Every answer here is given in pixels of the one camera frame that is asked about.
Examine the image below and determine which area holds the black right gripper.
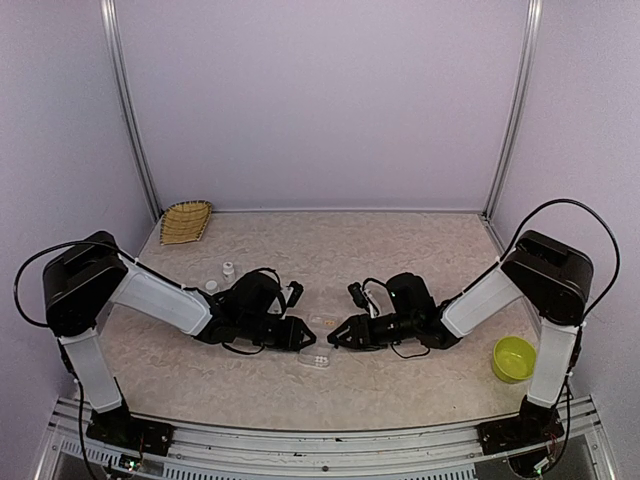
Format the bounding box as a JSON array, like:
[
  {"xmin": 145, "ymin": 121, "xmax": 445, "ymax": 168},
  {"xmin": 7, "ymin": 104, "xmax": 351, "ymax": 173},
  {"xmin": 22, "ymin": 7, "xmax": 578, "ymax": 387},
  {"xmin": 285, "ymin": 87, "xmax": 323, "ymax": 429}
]
[{"xmin": 326, "ymin": 313, "xmax": 418, "ymax": 351}]

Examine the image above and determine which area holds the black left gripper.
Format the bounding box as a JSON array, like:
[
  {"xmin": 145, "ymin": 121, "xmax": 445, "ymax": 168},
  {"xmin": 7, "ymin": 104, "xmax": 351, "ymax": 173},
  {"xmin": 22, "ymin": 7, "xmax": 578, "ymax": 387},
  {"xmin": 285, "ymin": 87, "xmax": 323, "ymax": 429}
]
[{"xmin": 239, "ymin": 313, "xmax": 316, "ymax": 352}]

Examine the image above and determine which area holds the clear plastic pill organizer box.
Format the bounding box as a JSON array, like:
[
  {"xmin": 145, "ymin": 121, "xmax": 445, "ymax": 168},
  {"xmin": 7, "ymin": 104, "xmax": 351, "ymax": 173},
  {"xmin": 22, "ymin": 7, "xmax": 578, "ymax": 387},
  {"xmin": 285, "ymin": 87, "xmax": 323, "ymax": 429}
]
[{"xmin": 297, "ymin": 314, "xmax": 339, "ymax": 370}]

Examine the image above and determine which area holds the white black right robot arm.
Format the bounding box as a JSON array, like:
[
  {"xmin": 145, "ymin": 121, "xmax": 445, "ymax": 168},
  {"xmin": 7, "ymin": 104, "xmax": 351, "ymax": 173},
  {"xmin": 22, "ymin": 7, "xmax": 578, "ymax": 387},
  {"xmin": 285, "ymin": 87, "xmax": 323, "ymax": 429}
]
[{"xmin": 327, "ymin": 230, "xmax": 594, "ymax": 444}]

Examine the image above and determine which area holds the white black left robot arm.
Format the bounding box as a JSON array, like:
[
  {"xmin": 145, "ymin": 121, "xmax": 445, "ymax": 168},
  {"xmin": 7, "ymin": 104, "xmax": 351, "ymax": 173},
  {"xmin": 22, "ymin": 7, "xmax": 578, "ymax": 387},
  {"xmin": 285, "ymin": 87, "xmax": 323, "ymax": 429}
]
[{"xmin": 42, "ymin": 231, "xmax": 317, "ymax": 445}]

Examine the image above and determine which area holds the green plastic bowl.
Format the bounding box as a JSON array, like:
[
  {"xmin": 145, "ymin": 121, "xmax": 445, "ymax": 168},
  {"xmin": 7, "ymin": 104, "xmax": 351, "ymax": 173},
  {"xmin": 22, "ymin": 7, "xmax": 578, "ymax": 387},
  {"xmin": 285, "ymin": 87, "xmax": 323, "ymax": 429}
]
[{"xmin": 492, "ymin": 336, "xmax": 536, "ymax": 384}]

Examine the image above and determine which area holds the woven bamboo tray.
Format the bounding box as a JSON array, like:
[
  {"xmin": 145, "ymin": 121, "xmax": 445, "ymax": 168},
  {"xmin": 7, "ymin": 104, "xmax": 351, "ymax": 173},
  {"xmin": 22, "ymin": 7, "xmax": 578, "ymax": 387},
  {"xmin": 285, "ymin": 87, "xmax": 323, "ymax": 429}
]
[{"xmin": 160, "ymin": 200, "xmax": 213, "ymax": 245}]

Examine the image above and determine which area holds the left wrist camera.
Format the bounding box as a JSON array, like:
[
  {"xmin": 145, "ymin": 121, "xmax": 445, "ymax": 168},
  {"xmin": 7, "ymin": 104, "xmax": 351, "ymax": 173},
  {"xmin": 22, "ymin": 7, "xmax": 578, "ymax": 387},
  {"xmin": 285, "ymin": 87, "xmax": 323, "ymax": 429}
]
[{"xmin": 283, "ymin": 281, "xmax": 304, "ymax": 308}]

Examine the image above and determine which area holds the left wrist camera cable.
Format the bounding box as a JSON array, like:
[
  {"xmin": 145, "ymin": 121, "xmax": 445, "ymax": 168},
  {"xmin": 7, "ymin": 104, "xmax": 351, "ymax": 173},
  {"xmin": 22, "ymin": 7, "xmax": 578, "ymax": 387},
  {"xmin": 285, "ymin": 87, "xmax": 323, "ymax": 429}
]
[{"xmin": 244, "ymin": 268, "xmax": 281, "ymax": 314}]

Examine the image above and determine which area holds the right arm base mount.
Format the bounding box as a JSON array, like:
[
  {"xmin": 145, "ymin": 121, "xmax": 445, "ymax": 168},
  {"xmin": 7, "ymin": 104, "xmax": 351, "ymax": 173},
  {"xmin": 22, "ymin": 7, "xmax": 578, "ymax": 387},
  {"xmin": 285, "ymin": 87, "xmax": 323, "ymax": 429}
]
[{"xmin": 476, "ymin": 396, "xmax": 565, "ymax": 455}]

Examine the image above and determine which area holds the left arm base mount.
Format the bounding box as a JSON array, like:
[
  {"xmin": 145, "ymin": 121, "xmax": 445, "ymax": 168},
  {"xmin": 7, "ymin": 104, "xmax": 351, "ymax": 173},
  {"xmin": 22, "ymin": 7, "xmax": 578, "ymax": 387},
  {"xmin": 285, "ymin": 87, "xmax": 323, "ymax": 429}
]
[{"xmin": 86, "ymin": 400, "xmax": 174, "ymax": 457}]

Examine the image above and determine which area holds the aluminium front frame rail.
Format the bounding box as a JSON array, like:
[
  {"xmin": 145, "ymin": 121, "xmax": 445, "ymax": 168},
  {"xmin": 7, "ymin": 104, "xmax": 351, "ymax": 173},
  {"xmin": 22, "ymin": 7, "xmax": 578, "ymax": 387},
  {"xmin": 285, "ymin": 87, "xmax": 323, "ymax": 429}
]
[{"xmin": 31, "ymin": 397, "xmax": 621, "ymax": 479}]

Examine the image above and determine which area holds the aluminium right corner post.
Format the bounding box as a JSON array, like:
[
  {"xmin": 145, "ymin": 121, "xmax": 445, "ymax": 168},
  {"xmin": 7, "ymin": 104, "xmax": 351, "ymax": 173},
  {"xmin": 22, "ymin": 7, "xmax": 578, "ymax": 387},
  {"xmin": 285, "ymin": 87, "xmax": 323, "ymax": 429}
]
[{"xmin": 483, "ymin": 0, "xmax": 543, "ymax": 223}]

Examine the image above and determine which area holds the aluminium corner post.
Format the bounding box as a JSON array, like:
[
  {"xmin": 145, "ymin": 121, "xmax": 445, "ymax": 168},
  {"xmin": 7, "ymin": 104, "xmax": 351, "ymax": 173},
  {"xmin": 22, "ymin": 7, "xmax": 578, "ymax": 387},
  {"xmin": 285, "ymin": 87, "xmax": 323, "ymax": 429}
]
[
  {"xmin": 100, "ymin": 0, "xmax": 163, "ymax": 222},
  {"xmin": 483, "ymin": 0, "xmax": 543, "ymax": 223}
]

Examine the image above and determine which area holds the aluminium left corner post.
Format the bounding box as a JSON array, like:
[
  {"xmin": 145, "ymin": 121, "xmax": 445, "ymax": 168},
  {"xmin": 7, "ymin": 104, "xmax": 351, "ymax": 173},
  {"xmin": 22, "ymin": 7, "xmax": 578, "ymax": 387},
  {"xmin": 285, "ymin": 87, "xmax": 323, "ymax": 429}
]
[{"xmin": 100, "ymin": 0, "xmax": 163, "ymax": 222}]

